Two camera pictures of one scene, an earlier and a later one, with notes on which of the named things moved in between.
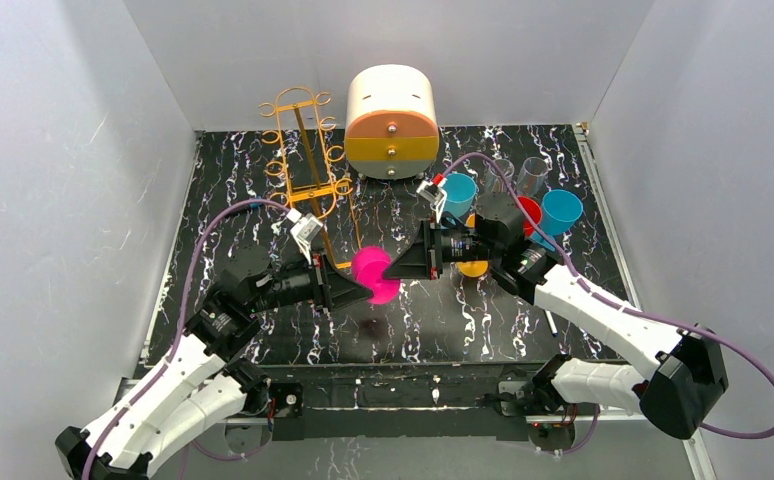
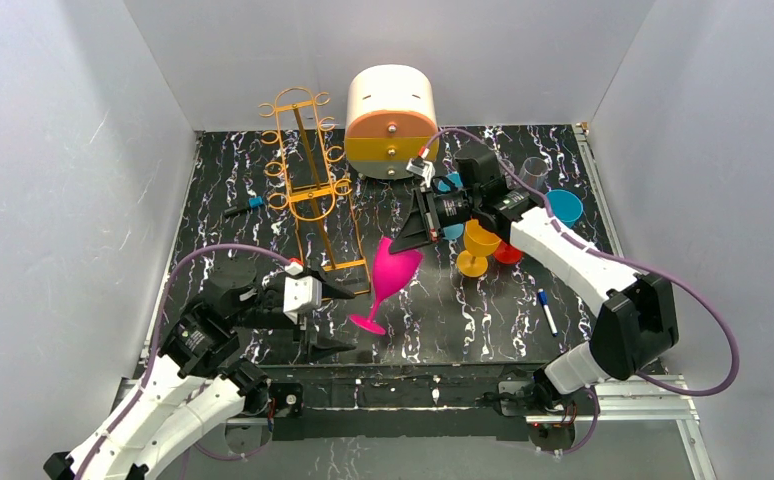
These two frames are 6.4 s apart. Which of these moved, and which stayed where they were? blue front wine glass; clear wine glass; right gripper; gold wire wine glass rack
Moved: right gripper
Stayed: blue front wine glass; clear wine glass; gold wire wine glass rack
